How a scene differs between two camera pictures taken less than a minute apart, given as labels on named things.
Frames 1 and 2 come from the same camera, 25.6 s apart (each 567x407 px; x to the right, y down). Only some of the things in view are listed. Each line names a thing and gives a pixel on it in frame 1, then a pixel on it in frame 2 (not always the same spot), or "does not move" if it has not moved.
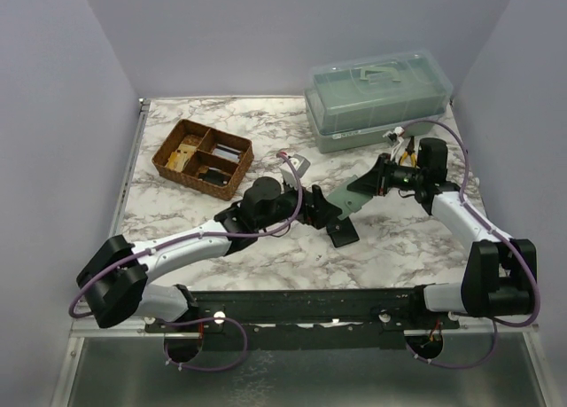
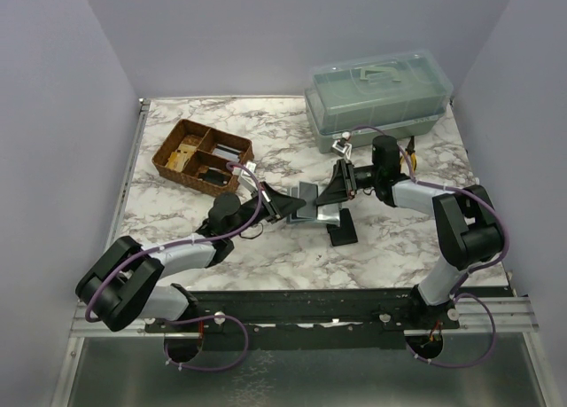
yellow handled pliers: x=410 y=150 does not move
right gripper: x=372 y=183 to x=343 y=186
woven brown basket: x=204 y=158 does not move
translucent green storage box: x=371 y=97 does not move
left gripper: x=315 y=210 to x=277 y=205
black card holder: x=342 y=232 does not move
